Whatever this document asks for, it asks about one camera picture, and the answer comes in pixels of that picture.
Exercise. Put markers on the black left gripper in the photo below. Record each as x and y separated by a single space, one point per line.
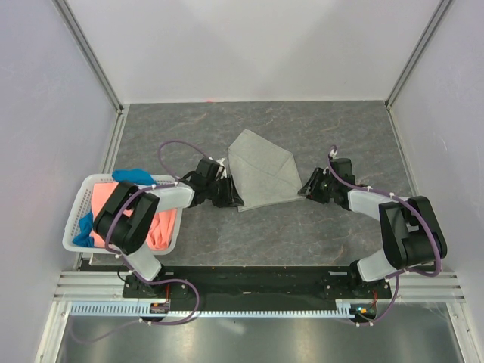
231 197

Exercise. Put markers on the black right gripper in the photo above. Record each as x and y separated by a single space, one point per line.
310 188

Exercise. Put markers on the grey cloth napkin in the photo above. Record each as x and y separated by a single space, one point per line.
264 174

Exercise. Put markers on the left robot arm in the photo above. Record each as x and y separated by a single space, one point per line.
132 211

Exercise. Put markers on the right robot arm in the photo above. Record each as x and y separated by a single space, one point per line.
412 239

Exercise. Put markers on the orange cloth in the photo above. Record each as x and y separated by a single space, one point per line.
161 229

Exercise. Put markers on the white plastic basket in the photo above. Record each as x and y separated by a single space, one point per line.
167 197

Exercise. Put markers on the blue cloth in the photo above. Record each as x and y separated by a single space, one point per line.
76 230

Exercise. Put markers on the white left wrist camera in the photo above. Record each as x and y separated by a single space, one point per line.
222 169

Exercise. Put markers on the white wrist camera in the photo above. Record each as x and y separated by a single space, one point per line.
222 169
333 152

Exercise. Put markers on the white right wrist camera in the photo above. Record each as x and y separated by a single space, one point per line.
333 152

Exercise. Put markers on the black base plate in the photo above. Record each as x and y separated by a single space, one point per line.
192 287

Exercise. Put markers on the white slotted cable duct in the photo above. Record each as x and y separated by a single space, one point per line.
153 310

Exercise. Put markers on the aluminium frame post right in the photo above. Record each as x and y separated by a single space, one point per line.
418 51

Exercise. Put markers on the aluminium frame post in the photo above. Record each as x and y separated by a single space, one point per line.
418 51
87 51

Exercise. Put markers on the aluminium frame post left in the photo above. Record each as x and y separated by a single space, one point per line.
87 51

